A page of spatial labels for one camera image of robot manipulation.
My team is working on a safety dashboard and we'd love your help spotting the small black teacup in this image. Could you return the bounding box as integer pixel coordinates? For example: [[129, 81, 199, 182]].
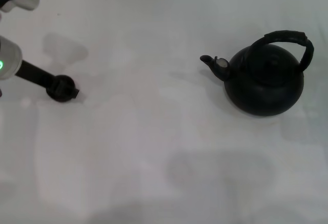
[[46, 74, 79, 105]]

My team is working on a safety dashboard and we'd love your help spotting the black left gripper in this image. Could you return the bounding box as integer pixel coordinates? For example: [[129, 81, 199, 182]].
[[15, 59, 80, 99]]

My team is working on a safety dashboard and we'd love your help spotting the black round teapot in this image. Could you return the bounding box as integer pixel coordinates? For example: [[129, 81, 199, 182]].
[[199, 30, 315, 117]]

